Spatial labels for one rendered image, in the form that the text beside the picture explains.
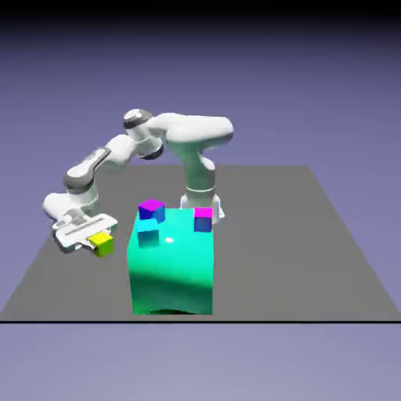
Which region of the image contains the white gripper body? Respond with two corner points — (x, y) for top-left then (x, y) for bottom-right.
(52, 213), (119, 253)

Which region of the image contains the small yellow cube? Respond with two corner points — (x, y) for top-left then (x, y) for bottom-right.
(88, 232), (115, 258)

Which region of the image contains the small cyan cube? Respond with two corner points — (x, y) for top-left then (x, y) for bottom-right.
(136, 218), (160, 249)

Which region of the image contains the small purple cube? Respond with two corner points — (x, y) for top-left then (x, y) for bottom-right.
(138, 199), (166, 224)

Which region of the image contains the small magenta cube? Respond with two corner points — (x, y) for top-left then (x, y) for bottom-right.
(193, 207), (214, 233)

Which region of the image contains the large green box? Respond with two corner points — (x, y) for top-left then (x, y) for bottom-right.
(126, 207), (215, 316)

